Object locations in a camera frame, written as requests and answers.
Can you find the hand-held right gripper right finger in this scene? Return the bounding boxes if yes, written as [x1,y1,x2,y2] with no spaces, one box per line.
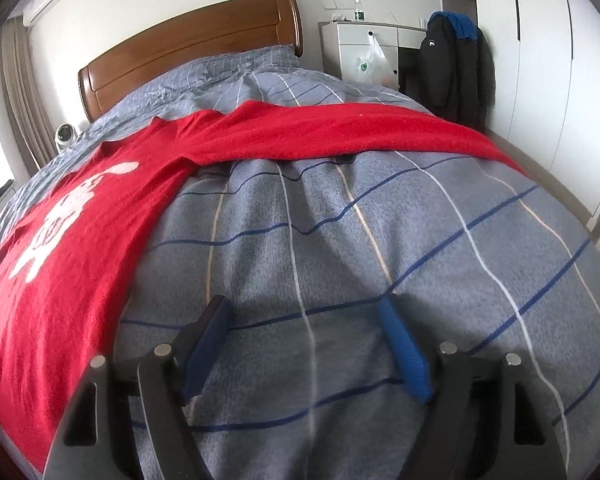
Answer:
[377,293,569,480]

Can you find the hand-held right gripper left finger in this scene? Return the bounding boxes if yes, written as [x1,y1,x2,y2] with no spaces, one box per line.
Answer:
[42,294,234,480]

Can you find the red sweater with white print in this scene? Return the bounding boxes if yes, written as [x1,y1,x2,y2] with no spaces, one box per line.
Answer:
[0,100,536,476]

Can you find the grey plaid quilt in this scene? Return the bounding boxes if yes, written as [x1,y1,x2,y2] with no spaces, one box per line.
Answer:
[0,67,600,480]

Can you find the white round device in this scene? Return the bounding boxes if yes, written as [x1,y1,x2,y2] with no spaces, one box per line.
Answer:
[54,124,81,153]

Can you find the grey plaid pillow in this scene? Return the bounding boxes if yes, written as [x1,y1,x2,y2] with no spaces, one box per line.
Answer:
[87,45,341,131]

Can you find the black and blue backpack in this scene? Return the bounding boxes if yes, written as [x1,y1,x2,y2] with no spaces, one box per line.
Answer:
[397,10,496,131]

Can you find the white plastic bag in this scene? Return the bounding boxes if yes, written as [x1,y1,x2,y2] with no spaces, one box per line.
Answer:
[355,32,396,86]

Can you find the wooden headboard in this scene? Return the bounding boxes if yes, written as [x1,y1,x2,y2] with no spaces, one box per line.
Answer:
[77,0,303,123]

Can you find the beige curtain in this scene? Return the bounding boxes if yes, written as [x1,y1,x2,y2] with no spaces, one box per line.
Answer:
[0,15,56,171]

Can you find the white cabinet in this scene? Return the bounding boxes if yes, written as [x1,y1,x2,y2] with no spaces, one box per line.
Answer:
[319,21,428,96]

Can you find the white wardrobe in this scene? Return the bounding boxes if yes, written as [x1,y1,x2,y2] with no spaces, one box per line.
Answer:
[437,0,600,221]

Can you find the blue cloth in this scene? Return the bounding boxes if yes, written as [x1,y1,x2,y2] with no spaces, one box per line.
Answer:
[445,10,478,43]

